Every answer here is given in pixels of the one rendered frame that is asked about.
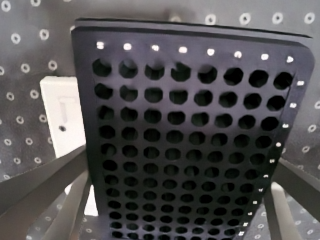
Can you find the black perforated breadboard plate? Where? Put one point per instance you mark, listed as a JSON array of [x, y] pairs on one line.
[[35, 44]]

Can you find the black well plate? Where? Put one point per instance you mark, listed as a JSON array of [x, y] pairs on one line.
[[138, 200]]

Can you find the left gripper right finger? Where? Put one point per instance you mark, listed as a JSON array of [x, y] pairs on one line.
[[302, 187]]

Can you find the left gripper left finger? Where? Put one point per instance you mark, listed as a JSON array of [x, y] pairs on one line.
[[24, 197]]

